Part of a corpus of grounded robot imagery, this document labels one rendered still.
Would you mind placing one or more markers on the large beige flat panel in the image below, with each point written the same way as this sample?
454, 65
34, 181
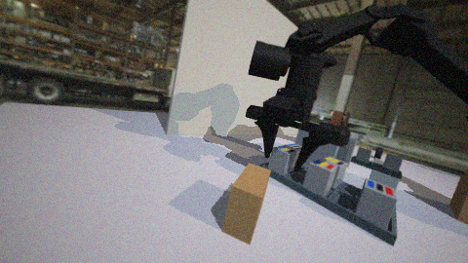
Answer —
212, 89

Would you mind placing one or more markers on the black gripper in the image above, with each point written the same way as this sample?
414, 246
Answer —
319, 135

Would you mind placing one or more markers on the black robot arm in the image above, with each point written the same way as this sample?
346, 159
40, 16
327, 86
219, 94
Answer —
411, 33

